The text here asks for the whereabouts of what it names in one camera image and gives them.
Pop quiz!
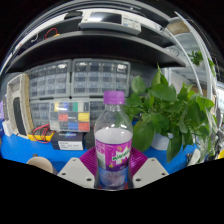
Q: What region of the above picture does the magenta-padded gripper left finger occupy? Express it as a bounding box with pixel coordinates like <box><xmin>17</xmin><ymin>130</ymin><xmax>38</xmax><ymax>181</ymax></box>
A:
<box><xmin>57</xmin><ymin>146</ymin><xmax>99</xmax><ymax>190</ymax></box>

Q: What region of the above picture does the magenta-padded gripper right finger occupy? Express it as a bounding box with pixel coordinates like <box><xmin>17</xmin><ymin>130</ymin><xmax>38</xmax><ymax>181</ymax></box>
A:
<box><xmin>128</xmin><ymin>147</ymin><xmax>169</xmax><ymax>189</ymax></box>

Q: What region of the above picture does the purple-capped clear drink bottle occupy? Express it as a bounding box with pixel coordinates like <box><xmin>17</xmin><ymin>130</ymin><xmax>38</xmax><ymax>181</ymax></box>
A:
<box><xmin>93</xmin><ymin>90</ymin><xmax>134</xmax><ymax>191</ymax></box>

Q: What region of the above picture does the black box with white label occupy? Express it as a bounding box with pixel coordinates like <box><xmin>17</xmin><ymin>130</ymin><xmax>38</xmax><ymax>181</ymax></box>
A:
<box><xmin>51</xmin><ymin>130</ymin><xmax>85</xmax><ymax>152</ymax></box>

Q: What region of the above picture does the beige patterned mug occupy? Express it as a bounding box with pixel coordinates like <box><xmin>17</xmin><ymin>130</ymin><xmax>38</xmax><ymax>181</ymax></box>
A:
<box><xmin>26</xmin><ymin>156</ymin><xmax>56</xmax><ymax>175</ymax></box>

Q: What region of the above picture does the black pouch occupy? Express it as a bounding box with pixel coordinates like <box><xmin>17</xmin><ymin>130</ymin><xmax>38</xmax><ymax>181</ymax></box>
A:
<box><xmin>83</xmin><ymin>128</ymin><xmax>98</xmax><ymax>150</ymax></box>

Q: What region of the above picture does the white power adapter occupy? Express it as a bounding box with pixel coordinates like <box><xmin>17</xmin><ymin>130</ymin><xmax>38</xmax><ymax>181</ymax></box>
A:
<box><xmin>186</xmin><ymin>148</ymin><xmax>202</xmax><ymax>167</ymax></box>

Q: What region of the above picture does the yellow multimeter with red leads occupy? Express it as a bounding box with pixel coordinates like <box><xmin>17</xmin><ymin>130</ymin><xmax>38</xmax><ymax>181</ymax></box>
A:
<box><xmin>27</xmin><ymin>123</ymin><xmax>56</xmax><ymax>144</ymax></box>

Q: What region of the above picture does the clear box with coloured parts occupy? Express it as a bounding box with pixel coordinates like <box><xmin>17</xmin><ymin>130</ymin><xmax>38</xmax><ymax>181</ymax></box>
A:
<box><xmin>49</xmin><ymin>100</ymin><xmax>92</xmax><ymax>133</ymax></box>

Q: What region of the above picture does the large green potted plant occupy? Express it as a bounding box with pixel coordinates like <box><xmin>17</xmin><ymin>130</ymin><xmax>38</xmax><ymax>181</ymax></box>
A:
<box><xmin>123</xmin><ymin>64</ymin><xmax>216</xmax><ymax>164</ymax></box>

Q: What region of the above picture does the wide grey small-drawer cabinet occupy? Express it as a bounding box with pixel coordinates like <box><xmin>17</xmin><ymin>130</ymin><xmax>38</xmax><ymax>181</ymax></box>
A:
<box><xmin>29</xmin><ymin>98</ymin><xmax>105</xmax><ymax>133</ymax></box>

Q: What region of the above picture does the black zip case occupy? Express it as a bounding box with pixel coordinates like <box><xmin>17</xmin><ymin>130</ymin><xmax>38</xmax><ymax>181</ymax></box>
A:
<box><xmin>12</xmin><ymin>97</ymin><xmax>28</xmax><ymax>137</ymax></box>

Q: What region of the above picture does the white carton box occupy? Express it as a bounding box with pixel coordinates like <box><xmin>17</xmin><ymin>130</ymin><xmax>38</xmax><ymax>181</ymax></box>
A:
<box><xmin>1</xmin><ymin>119</ymin><xmax>14</xmax><ymax>138</ymax></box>

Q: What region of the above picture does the small green plant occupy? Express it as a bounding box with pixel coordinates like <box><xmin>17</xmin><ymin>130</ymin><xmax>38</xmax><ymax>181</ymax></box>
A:
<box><xmin>187</xmin><ymin>49</ymin><xmax>216</xmax><ymax>78</ymax></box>

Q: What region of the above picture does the dark shelf unit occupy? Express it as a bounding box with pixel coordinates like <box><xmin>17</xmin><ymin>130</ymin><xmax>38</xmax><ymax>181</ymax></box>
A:
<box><xmin>3</xmin><ymin>6</ymin><xmax>191</xmax><ymax>73</ymax></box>

